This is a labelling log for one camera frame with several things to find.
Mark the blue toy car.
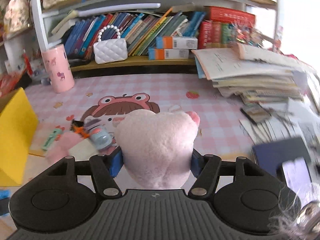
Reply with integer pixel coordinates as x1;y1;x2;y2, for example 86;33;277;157
84;118;116;155

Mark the pink cylinder container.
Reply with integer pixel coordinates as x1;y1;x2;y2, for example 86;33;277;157
42;44;75;93

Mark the upper orange blue box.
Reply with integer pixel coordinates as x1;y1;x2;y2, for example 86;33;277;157
156;36;198;49

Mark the red figurine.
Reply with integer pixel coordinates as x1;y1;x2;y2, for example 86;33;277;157
22;49;33;76

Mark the stack of papers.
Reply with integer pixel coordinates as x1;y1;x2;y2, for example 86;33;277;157
192;43;312;103

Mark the orange blue box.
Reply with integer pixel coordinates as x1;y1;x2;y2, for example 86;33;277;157
156;36;198;49
148;48;189;60

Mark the pink rabbit doll figure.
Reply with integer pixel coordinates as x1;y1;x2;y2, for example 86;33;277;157
3;0;29;34

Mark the red dictionary book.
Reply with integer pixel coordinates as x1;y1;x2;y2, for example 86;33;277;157
205;6;255;27

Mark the yellow cardboard box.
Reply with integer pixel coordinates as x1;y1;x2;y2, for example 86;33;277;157
0;88;39;187

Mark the small black card device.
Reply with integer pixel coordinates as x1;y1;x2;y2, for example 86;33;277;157
240;103;271;125

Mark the large pink plush toy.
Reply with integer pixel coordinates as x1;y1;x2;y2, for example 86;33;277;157
114;109;200;190

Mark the dark smartphone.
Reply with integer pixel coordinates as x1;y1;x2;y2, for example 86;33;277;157
252;137;311;177

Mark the white quilted pearl handbag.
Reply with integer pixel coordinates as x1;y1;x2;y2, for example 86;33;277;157
93;24;128;64

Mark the smartphone with lit screen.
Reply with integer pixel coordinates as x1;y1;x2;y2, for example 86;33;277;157
280;157;318;206

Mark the lower orange blue box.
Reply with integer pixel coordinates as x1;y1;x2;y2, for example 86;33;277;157
148;48;189;60

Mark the white rectangular eraser block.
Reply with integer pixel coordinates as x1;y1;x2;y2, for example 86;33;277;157
68;138;99;161

